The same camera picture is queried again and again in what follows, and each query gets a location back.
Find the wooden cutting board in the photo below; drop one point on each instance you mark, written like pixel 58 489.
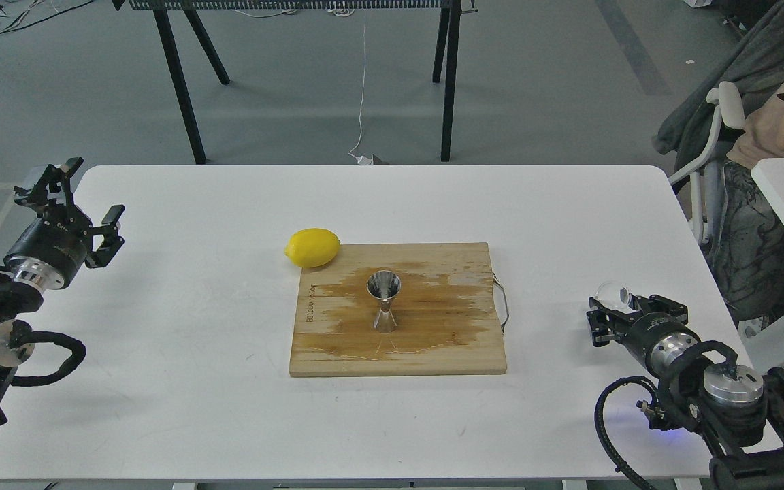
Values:
pixel 446 319

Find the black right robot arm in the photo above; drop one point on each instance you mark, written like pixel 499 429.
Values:
pixel 697 385

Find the yellow lemon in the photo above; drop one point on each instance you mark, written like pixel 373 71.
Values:
pixel 314 247

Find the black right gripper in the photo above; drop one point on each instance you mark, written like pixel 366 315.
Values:
pixel 655 340

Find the white office chair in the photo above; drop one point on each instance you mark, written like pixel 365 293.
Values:
pixel 702 172

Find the black metal frame table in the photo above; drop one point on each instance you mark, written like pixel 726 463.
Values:
pixel 225 57

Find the seated person in tan shirt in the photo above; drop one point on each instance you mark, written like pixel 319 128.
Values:
pixel 747 254

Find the steel double jigger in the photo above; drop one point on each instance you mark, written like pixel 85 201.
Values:
pixel 384 285

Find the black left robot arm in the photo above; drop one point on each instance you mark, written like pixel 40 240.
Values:
pixel 18 339

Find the small clear glass beaker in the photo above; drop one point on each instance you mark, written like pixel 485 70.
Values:
pixel 614 296

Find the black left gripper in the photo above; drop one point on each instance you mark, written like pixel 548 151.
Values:
pixel 47 255

